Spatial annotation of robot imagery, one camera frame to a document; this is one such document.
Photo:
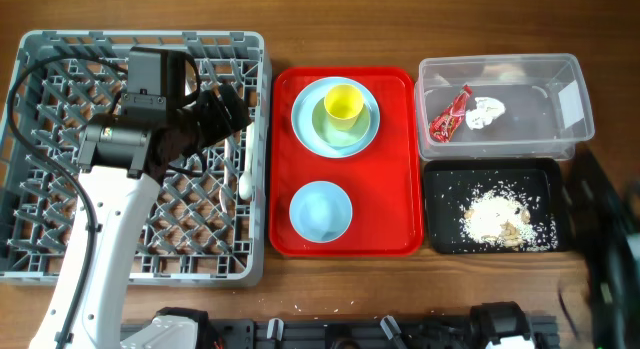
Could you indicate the red plastic tray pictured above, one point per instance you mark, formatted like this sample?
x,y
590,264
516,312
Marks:
x,y
382,181

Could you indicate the light blue bowl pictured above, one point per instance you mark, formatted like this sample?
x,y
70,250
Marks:
x,y
321,212

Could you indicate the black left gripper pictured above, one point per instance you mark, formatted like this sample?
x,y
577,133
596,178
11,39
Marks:
x,y
221,125

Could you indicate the white tissue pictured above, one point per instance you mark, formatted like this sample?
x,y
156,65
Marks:
x,y
486,111

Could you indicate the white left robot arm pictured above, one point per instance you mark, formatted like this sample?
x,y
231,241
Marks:
x,y
124,156

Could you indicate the clear plastic bin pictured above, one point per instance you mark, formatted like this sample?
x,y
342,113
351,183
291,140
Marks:
x,y
547,105

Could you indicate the food scraps rice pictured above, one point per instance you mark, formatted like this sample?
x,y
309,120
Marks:
x,y
504,216

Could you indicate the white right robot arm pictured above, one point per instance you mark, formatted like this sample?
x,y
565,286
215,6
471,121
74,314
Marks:
x,y
604,230

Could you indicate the yellow plastic cup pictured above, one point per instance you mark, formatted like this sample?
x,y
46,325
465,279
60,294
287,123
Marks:
x,y
343,104

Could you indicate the white plastic spoon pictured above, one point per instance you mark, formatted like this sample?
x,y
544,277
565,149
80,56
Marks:
x,y
245,186

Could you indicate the red snack wrapper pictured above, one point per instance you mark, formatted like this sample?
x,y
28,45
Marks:
x,y
443,127

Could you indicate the grey dishwasher rack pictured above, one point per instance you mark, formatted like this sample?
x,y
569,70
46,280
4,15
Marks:
x,y
62,79

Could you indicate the large light blue plate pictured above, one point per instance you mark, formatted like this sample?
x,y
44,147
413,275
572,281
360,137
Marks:
x,y
301,118

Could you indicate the white plastic fork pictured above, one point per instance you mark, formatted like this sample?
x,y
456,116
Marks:
x,y
224,189

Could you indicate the small green plate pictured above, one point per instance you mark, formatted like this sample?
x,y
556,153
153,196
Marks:
x,y
337,138

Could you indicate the black plastic tray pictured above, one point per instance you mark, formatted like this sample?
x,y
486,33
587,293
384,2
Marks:
x,y
448,183

